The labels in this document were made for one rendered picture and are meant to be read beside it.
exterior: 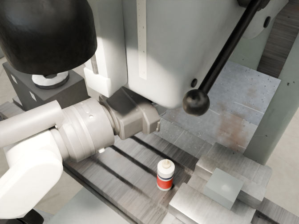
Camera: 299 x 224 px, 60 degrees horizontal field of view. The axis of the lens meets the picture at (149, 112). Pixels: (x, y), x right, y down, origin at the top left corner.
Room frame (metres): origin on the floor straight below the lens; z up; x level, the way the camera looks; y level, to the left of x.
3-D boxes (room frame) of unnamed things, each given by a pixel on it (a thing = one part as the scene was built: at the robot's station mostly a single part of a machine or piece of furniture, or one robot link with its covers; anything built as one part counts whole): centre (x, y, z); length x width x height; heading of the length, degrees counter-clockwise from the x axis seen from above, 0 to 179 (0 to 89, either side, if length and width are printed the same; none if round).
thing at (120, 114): (0.31, 0.07, 1.23); 0.13 x 0.12 x 0.10; 34
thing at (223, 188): (0.25, -0.15, 1.07); 0.06 x 0.05 x 0.06; 54
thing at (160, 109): (0.33, -0.03, 1.24); 0.06 x 0.02 x 0.03; 124
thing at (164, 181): (0.33, -0.04, 1.01); 0.04 x 0.04 x 0.11
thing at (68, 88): (0.56, 0.29, 1.06); 0.22 x 0.12 x 0.20; 47
